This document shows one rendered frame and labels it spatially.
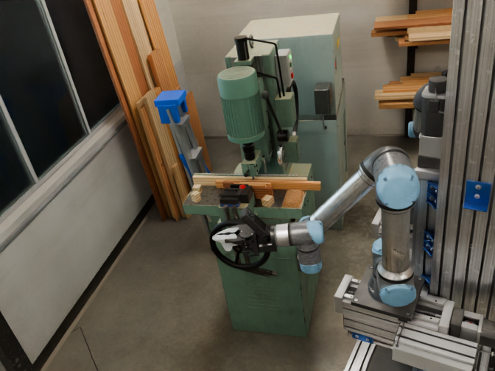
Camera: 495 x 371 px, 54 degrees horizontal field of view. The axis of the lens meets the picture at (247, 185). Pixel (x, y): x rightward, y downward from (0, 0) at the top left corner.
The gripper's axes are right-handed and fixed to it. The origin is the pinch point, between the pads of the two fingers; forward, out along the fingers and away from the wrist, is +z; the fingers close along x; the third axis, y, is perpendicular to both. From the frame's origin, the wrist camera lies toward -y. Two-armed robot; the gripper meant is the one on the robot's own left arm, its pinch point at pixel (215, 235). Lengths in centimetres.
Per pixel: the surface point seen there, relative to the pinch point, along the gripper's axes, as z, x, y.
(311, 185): -29, 74, 28
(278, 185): -13, 77, 28
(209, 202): 21, 69, 29
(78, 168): 119, 129, 31
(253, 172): -2, 74, 18
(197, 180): 30, 85, 25
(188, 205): 32, 68, 29
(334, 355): -30, 51, 123
